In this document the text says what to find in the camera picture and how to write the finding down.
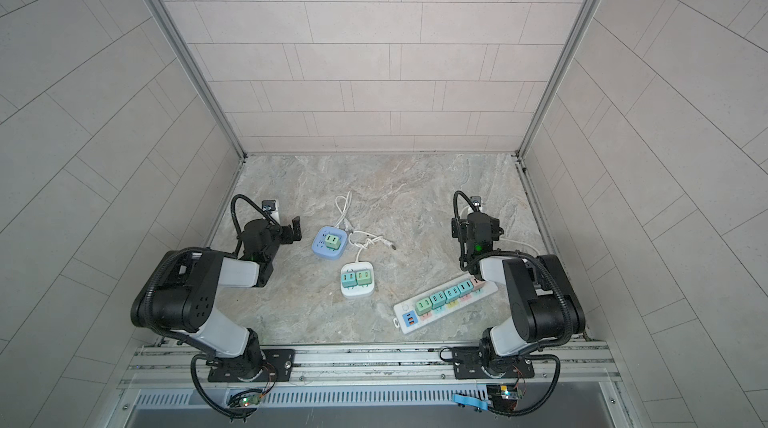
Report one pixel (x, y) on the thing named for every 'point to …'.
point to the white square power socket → (359, 292)
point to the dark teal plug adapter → (438, 300)
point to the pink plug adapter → (478, 284)
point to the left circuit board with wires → (249, 397)
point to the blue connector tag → (471, 401)
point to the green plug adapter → (332, 242)
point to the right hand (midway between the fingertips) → (473, 215)
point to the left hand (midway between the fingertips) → (291, 211)
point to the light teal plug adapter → (452, 293)
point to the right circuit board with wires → (505, 397)
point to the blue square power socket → (319, 247)
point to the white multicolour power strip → (407, 319)
